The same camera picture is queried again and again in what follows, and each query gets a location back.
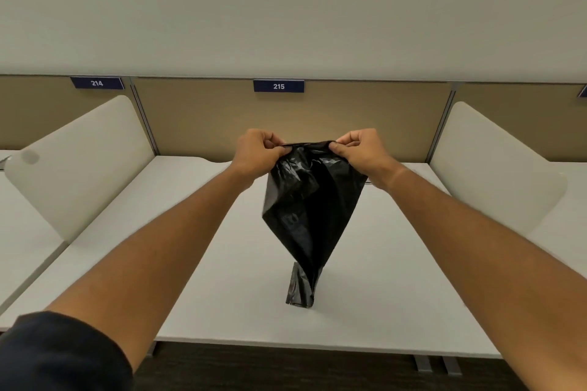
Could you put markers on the person's right hand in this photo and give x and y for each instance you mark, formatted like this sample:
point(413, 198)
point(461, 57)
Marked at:
point(367, 154)

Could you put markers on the person's left hand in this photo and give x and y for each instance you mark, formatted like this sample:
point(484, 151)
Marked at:
point(255, 154)

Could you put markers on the person's right thumb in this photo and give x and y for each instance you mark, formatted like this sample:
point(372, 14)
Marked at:
point(340, 150)

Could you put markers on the person's left thumb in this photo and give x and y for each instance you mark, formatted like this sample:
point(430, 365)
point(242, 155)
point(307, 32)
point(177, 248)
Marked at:
point(279, 151)

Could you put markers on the black plastic garbage bag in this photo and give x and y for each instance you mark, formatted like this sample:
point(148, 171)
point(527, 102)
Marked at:
point(306, 207)

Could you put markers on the person's left forearm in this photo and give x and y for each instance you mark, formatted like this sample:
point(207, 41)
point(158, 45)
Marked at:
point(151, 258)

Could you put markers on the person's right forearm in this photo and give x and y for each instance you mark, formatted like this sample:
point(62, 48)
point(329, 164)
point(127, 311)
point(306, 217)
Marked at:
point(477, 267)

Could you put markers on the beige partition panel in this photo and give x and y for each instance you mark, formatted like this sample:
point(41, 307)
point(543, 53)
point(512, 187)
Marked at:
point(527, 120)
point(293, 115)
point(50, 106)

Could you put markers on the blue desk number label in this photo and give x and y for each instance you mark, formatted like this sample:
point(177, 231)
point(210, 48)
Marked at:
point(279, 86)
point(97, 82)
point(583, 92)

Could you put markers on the white desk divider panel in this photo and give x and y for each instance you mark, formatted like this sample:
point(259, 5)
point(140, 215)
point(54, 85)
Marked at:
point(497, 170)
point(78, 166)

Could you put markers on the grey metal desk leg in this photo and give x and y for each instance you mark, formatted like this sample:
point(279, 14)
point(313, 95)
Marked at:
point(452, 365)
point(423, 363)

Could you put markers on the dark blue sleeve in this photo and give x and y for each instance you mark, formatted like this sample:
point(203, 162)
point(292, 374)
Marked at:
point(55, 354)

